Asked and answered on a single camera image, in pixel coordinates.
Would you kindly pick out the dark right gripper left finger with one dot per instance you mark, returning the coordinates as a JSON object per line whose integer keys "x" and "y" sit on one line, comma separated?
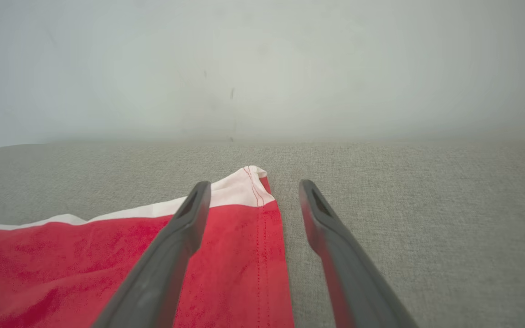
{"x": 157, "y": 282}

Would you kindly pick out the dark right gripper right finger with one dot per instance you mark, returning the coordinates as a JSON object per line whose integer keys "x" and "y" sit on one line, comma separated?
{"x": 353, "y": 282}

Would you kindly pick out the red shorts white hem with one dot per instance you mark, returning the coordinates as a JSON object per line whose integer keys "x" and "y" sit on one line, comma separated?
{"x": 62, "y": 273}

